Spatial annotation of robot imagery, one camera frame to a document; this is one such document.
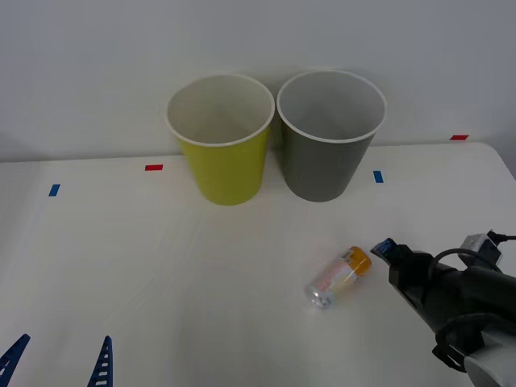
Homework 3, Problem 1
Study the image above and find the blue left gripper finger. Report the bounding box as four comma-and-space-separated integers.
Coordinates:
86, 335, 114, 387
0, 333, 31, 387

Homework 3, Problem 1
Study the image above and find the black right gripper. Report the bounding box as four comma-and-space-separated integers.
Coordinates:
370, 237, 441, 334

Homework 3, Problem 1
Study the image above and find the small orange-capped plastic bottle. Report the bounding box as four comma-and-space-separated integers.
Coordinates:
304, 245, 373, 311

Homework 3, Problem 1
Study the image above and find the grey plastic waste bin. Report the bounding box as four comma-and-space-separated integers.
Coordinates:
276, 70, 389, 203

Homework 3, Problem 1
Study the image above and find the yellow-green plastic waste bin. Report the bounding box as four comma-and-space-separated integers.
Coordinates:
166, 73, 277, 207

